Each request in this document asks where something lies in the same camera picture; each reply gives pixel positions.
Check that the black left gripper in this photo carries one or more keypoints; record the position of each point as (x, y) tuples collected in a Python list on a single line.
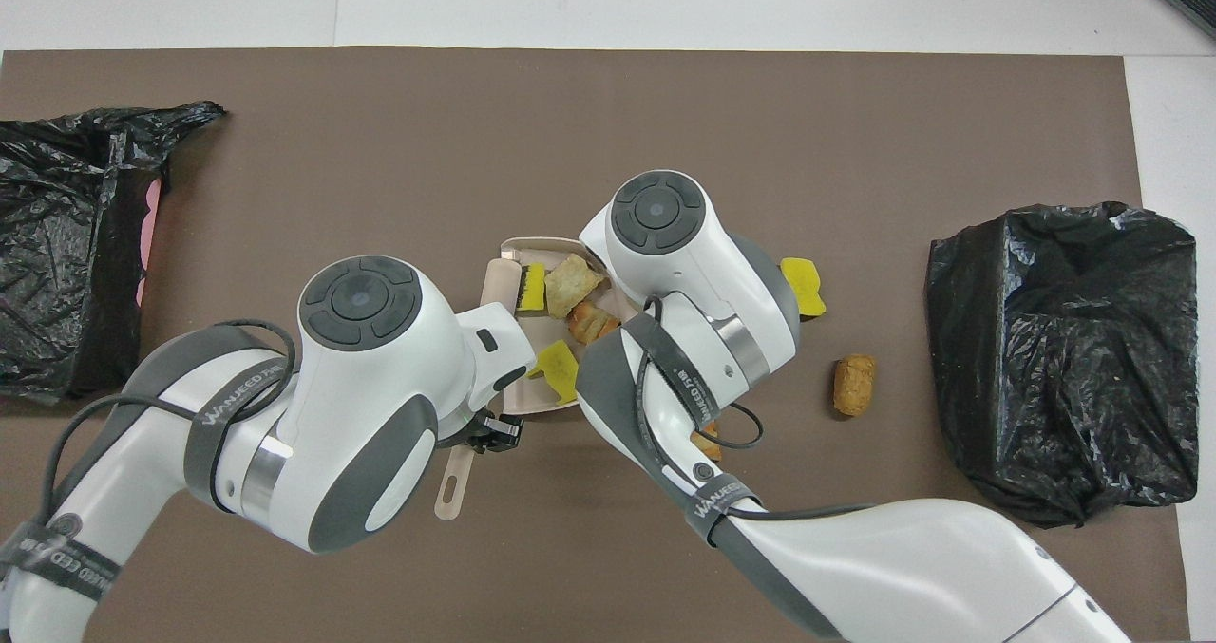
[(473, 436)]

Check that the beige plastic dustpan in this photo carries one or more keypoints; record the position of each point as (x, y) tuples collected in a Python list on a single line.
[(524, 398)]

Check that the beige hand brush black bristles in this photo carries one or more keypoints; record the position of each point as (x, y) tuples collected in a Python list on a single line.
[(454, 491)]

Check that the yellow sponge piece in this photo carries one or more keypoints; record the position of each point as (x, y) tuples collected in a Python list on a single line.
[(807, 292), (532, 289), (559, 369)]

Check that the beige foam chunk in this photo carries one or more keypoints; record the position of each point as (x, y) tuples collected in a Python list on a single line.
[(591, 323), (572, 285)]

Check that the striped croissant bread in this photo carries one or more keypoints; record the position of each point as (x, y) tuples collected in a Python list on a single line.
[(708, 445)]

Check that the brown bread roll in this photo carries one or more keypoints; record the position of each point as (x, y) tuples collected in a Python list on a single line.
[(854, 385)]

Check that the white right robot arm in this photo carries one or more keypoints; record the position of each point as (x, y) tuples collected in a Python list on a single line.
[(693, 263)]

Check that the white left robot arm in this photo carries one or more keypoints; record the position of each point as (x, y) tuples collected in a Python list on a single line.
[(380, 415)]

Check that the pink plastic bin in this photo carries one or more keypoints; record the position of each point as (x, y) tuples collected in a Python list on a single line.
[(152, 211)]

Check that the black bag lining pink bin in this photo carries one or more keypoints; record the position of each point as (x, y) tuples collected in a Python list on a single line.
[(57, 244)]

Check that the brown table mat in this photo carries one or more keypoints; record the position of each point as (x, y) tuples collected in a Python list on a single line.
[(855, 149)]

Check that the right black garbage bag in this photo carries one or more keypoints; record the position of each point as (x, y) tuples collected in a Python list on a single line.
[(1064, 358)]

